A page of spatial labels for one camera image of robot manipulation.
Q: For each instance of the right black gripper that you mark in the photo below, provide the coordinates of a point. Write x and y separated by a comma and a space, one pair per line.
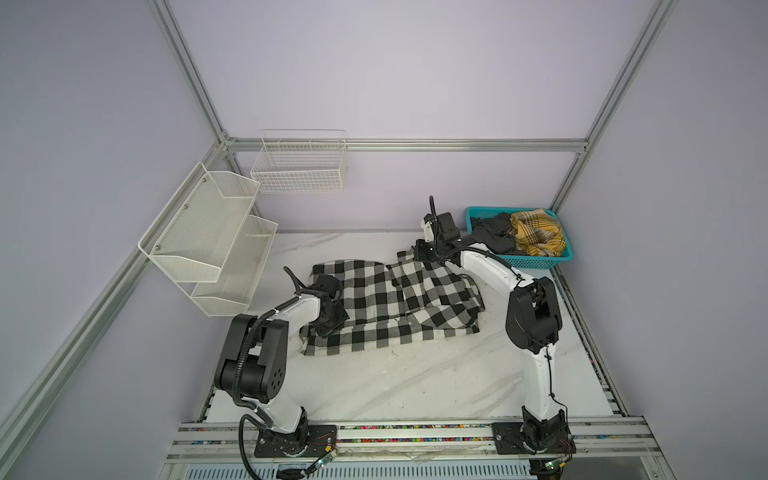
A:
419, 252

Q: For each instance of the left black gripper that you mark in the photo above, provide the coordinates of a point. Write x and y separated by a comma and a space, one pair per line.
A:
342, 316

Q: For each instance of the black white checkered shirt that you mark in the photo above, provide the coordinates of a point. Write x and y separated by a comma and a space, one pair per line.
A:
399, 303

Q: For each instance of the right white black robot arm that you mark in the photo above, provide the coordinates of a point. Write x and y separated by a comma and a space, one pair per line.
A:
533, 321

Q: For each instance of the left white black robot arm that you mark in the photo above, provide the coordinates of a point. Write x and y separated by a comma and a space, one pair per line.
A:
253, 363

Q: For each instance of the dark grey shirt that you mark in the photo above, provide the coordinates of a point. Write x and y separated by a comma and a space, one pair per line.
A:
497, 233

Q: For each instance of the teal plastic basket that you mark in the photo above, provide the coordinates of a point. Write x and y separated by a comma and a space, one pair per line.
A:
523, 260

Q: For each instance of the yellow plaid shirt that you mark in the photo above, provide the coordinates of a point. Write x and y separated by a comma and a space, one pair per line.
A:
538, 233

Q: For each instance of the white mesh lower shelf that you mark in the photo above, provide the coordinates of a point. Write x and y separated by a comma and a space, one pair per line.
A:
233, 292

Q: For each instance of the white mesh shelf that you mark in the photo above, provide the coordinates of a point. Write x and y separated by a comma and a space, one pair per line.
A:
191, 239
233, 292

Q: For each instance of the white mesh upper shelf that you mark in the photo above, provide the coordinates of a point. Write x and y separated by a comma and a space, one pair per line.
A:
191, 239

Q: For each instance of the aluminium frame back bar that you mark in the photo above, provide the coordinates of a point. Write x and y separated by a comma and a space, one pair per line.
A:
418, 145

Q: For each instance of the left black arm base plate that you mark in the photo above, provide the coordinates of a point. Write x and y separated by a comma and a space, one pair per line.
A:
294, 443

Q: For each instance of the white wire basket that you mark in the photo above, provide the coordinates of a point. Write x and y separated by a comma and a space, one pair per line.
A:
296, 161

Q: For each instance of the white slotted cable duct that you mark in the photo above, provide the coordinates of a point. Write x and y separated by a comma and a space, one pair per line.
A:
463, 469

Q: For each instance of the aluminium mounting rail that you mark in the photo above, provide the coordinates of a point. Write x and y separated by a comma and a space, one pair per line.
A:
424, 440

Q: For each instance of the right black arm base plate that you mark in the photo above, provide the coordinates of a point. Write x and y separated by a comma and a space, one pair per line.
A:
530, 437

